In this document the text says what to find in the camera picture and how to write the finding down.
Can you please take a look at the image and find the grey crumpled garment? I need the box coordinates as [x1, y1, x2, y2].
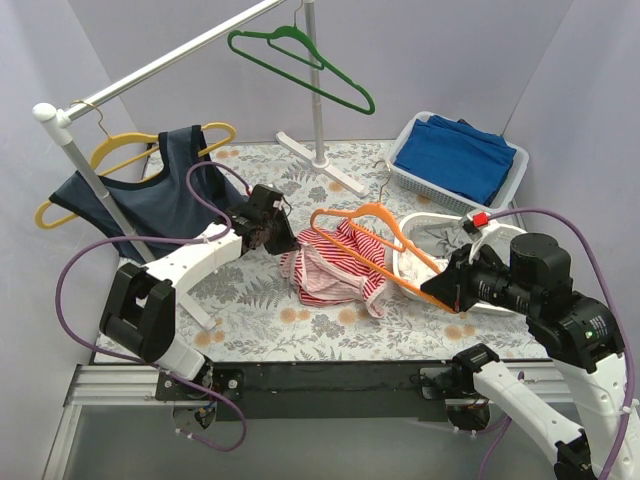
[409, 224, 469, 258]

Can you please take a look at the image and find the yellow plastic hanger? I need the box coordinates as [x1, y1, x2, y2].
[33, 99, 238, 230]

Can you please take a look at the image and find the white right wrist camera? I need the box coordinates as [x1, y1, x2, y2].
[458, 211, 525, 250]

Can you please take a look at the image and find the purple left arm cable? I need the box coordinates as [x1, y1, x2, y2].
[53, 160, 253, 453]

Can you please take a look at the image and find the white laundry basket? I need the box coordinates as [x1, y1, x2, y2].
[392, 210, 524, 316]

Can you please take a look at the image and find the white crumpled garment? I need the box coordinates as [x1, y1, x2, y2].
[396, 250, 449, 288]

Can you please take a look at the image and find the white clothes rack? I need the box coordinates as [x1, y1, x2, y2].
[32, 0, 369, 331]

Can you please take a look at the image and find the red white striped tank top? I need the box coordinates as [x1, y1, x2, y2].
[279, 220, 390, 318]

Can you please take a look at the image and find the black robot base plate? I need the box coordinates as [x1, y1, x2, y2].
[154, 360, 494, 424]

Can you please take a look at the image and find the floral patterned table mat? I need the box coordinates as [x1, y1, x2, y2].
[176, 140, 546, 362]

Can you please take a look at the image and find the light blue storage basket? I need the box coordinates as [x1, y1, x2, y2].
[387, 111, 529, 213]

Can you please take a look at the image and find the orange plastic hanger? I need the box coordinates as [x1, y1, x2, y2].
[310, 160, 459, 315]

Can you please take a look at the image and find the green plastic hanger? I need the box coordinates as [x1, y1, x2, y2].
[226, 1, 376, 116]

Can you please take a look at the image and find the blue folded garment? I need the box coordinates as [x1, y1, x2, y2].
[394, 115, 517, 206]

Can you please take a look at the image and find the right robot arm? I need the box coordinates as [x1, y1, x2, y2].
[426, 233, 639, 479]

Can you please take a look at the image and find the navy blue tank top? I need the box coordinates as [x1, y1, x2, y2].
[49, 125, 245, 263]

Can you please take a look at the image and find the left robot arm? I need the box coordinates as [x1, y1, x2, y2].
[99, 184, 300, 400]

